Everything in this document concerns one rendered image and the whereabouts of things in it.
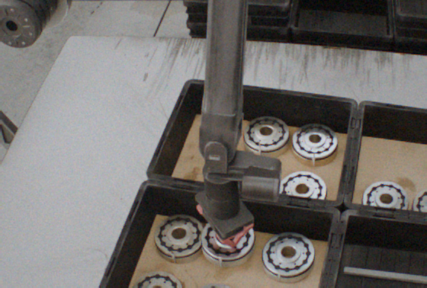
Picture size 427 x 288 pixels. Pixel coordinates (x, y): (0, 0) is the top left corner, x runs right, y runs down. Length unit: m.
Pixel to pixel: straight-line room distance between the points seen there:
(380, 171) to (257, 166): 0.45
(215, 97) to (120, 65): 0.97
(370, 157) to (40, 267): 0.81
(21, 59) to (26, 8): 1.91
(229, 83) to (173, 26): 2.27
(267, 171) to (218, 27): 0.25
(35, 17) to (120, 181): 0.48
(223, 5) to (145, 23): 2.37
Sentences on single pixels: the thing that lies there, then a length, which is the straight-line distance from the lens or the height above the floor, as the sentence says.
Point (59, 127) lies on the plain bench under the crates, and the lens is 1.72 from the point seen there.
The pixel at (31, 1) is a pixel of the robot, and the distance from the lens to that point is 1.36.
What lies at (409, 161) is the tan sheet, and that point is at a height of 0.83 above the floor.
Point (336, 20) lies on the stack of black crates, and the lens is 2.50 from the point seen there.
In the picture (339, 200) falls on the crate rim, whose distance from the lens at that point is 1.16.
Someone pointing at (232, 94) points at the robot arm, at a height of 1.24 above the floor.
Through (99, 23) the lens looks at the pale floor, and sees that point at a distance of 3.31.
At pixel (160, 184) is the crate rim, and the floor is 0.93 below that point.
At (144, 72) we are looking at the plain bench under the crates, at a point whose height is 0.70.
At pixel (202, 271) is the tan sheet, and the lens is 1.20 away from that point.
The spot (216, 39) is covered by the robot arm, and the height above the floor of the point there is 1.32.
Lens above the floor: 1.86
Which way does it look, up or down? 46 degrees down
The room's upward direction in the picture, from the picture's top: 7 degrees counter-clockwise
